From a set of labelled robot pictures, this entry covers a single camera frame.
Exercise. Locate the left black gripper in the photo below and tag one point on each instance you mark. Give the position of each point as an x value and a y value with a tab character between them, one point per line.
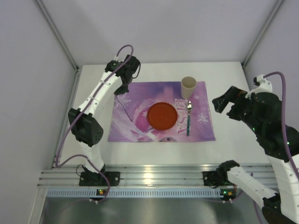
124	82

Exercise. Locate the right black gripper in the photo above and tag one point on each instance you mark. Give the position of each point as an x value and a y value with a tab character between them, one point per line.
234	102

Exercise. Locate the pink metal fork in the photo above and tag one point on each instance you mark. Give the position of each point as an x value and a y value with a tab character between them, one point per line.
124	108

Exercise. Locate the teal handled metal spoon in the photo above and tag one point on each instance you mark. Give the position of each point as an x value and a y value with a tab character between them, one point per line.
189	108

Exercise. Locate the purple Elsa placemat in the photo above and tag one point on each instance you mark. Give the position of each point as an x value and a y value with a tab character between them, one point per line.
142	95

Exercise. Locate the beige plastic cup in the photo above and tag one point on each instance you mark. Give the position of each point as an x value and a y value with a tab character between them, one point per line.
188	85

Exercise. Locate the red round plate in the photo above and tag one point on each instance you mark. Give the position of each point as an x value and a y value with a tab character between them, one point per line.
162	116

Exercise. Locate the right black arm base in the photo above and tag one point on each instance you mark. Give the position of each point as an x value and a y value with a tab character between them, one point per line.
212	179

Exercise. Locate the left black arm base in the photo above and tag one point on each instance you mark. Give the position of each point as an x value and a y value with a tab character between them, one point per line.
90	179

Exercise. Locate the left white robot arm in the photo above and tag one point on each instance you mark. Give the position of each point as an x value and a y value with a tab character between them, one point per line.
84	120

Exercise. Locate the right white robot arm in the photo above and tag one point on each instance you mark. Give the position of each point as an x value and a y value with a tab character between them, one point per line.
261	111

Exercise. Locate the left aluminium corner post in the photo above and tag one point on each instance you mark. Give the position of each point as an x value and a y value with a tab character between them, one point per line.
45	13

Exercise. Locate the aluminium corner post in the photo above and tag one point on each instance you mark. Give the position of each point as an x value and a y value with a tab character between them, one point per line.
45	13
261	33

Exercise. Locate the aluminium mounting rail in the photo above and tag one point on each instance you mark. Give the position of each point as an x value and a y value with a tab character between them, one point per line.
153	175

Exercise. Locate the slotted grey cable duct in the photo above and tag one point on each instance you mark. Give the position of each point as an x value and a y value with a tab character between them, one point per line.
141	193

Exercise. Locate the right aluminium corner post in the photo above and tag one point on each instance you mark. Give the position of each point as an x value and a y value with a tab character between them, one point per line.
261	33

